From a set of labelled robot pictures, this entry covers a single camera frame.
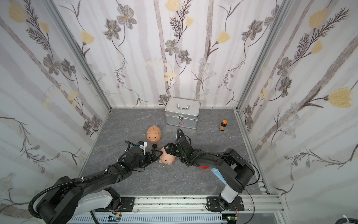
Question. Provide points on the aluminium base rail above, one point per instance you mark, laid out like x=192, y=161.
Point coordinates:
x=246, y=209

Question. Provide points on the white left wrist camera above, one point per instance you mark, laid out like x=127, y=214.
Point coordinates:
x=142, y=145

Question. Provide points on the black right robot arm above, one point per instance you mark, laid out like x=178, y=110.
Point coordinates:
x=235, y=170

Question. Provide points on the silver aluminium first aid case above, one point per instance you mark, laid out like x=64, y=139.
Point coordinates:
x=182, y=113

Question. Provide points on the blue face mask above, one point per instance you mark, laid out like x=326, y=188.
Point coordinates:
x=219, y=175

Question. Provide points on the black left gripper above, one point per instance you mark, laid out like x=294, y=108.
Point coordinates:
x=147, y=157

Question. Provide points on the small brown orange-capped bottle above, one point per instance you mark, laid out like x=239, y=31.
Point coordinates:
x=223, y=125

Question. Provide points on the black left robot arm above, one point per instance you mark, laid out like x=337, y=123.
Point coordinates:
x=57, y=204

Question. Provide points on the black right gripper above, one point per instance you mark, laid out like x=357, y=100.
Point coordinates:
x=171, y=149

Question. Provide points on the pink piggy bank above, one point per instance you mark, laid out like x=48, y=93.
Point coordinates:
x=166, y=158
x=153, y=134

